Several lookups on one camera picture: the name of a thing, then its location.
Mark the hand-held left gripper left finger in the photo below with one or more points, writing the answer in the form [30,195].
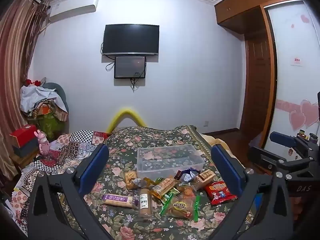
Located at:
[93,166]

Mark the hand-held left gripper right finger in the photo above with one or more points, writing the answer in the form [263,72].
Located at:
[226,167]

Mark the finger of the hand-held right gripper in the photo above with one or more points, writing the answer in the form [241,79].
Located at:
[282,138]
[265,158]

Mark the brown cake packet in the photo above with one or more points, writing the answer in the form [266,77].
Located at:
[205,178]

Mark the red snack packet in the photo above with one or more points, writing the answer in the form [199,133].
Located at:
[218,192]

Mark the purple label rice roll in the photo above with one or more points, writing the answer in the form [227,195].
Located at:
[117,200]

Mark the green orange snack packet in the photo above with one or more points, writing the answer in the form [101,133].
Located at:
[186,192]

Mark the clear plastic storage box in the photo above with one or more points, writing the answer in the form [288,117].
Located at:
[170,160]

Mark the yellow white chip packet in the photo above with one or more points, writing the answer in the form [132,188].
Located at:
[150,181]

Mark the green edged bread packet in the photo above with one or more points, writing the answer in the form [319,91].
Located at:
[180,206]

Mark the tan wafer packet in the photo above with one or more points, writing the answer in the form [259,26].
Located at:
[163,185]

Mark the brown cylinder biscuit packet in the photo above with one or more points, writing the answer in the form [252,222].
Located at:
[145,208]

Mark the small cartoon sticker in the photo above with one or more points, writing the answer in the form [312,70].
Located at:
[290,152]

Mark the patchwork quilt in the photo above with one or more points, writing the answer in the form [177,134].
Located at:
[75,145]

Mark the beige bed sheet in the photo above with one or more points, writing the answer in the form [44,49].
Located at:
[212,140]

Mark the pink heart stickers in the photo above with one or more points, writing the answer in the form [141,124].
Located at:
[306,113]

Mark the clear cracker packet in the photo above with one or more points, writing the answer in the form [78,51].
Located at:
[130,178]

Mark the blue white snack packet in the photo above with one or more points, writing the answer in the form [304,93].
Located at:
[187,175]

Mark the dark floral blanket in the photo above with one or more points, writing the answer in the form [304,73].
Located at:
[130,140]

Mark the pink rabbit toy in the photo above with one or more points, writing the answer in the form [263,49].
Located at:
[43,143]

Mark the brown wooden door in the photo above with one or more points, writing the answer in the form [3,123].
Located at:
[256,87]

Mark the white sliding wardrobe door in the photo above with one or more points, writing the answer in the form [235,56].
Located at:
[290,80]

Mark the yellow foam arch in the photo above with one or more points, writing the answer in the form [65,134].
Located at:
[126,111]

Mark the dark grey box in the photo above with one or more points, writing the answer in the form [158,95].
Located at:
[25,148]

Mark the red box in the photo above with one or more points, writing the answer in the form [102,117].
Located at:
[22,135]

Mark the red white paper label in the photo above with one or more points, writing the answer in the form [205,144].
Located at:
[297,61]

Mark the pile of clothes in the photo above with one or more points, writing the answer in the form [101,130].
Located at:
[42,105]

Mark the grey padded chair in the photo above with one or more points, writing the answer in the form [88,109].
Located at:
[58,90]

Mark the small black monitor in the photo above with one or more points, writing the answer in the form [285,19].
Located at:
[130,67]

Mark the striped brown curtain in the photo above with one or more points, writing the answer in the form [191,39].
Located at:
[15,67]

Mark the wooden overhead cabinet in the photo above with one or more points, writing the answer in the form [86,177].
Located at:
[240,7]

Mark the white air conditioner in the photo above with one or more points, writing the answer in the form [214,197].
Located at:
[72,8]

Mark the black wall television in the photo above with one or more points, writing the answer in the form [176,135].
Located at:
[131,40]

